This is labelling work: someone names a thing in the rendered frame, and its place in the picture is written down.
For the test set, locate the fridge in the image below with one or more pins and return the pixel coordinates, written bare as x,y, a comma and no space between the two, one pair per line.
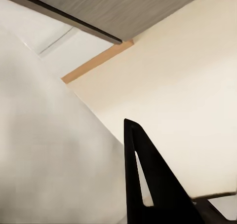
62,47

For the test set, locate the paper coffee filter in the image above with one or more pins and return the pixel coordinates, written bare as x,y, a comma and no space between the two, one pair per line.
59,164

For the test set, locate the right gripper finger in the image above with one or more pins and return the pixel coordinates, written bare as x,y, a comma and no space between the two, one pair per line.
172,205

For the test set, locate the cabinet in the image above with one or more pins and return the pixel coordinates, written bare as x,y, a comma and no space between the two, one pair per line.
57,14

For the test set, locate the dishwasher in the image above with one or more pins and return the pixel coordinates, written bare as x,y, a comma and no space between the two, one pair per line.
124,19

